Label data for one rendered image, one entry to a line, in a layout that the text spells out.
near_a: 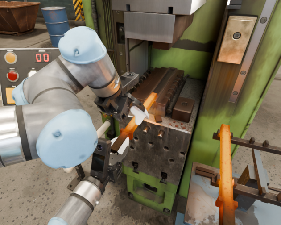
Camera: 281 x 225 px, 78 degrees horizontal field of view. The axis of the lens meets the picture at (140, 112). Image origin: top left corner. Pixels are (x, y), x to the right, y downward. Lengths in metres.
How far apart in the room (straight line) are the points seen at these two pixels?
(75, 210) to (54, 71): 0.33
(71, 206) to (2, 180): 1.64
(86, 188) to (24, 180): 1.52
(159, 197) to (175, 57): 1.02
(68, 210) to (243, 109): 0.83
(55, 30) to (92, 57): 5.01
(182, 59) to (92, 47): 0.95
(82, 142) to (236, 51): 0.70
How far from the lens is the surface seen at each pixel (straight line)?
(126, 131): 0.64
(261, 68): 0.88
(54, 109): 0.25
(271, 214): 0.95
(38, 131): 0.24
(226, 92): 0.91
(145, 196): 1.46
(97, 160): 0.53
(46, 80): 0.34
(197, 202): 0.85
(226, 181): 0.60
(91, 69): 0.35
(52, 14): 5.28
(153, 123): 0.84
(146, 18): 0.72
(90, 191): 0.52
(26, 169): 2.08
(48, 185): 1.87
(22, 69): 1.03
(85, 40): 0.33
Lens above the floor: 1.46
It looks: 38 degrees down
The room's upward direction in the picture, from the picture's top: straight up
